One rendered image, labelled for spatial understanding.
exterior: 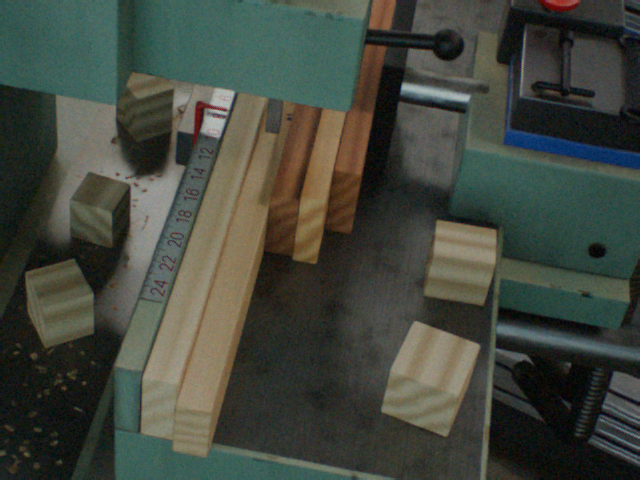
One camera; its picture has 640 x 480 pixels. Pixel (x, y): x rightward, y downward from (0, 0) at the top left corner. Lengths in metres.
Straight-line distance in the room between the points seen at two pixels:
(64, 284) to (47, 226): 0.11
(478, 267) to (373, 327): 0.07
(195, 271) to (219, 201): 0.06
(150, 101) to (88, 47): 0.29
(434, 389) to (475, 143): 0.20
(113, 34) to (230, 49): 0.07
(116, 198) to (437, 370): 0.32
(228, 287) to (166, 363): 0.08
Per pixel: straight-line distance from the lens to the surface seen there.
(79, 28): 0.74
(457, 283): 0.80
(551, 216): 0.87
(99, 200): 0.94
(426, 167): 0.91
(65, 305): 0.87
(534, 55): 0.86
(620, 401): 1.72
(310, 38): 0.75
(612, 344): 0.93
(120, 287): 0.93
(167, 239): 0.74
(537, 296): 0.89
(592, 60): 0.87
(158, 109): 1.04
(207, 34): 0.76
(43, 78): 0.77
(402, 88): 0.88
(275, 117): 0.82
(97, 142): 1.05
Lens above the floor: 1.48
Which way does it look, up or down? 44 degrees down
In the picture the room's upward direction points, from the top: 9 degrees clockwise
